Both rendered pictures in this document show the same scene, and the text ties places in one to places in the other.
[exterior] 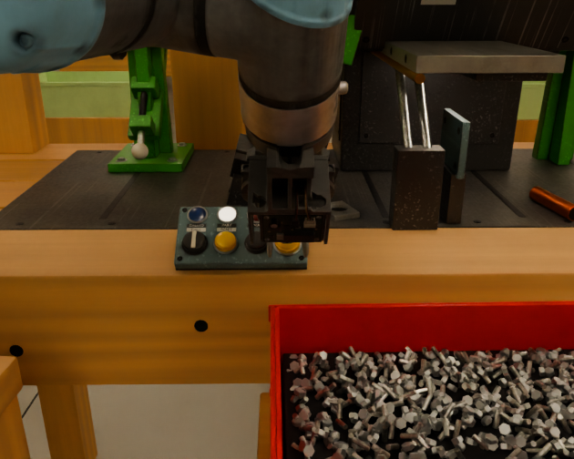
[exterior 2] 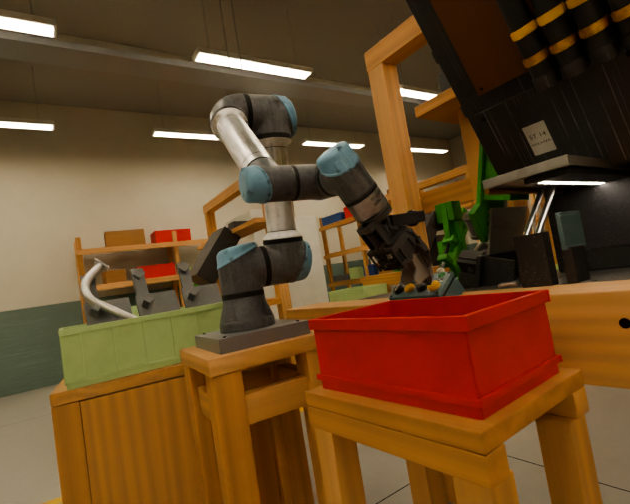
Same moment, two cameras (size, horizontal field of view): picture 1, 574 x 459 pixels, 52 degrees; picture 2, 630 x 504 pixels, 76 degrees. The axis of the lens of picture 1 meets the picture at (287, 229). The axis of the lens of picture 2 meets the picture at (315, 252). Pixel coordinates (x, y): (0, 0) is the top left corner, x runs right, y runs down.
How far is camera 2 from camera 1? 63 cm
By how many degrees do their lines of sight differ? 59
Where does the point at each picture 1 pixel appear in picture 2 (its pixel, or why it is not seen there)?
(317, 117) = (363, 207)
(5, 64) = (249, 199)
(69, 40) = (262, 192)
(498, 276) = not seen: hidden behind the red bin
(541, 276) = (573, 295)
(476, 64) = (513, 175)
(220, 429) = not seen: outside the picture
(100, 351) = not seen: hidden behind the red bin
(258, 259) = (419, 294)
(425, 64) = (487, 183)
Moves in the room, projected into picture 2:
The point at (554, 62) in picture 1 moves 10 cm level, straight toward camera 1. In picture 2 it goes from (560, 160) to (509, 166)
